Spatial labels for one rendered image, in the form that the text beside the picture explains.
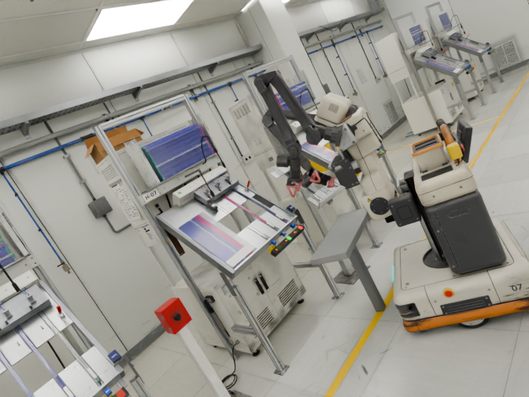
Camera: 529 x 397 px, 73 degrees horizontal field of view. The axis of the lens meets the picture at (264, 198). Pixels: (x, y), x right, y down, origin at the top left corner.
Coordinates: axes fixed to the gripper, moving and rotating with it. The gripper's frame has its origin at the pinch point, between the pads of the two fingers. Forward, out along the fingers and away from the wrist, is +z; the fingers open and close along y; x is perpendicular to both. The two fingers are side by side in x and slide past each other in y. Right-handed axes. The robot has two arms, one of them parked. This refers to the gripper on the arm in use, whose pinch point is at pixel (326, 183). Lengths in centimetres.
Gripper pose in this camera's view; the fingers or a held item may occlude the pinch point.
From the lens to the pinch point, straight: 206.5
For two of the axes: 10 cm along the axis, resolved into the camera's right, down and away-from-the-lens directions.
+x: 3.9, -8.8, -2.6
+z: 2.5, 3.7, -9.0
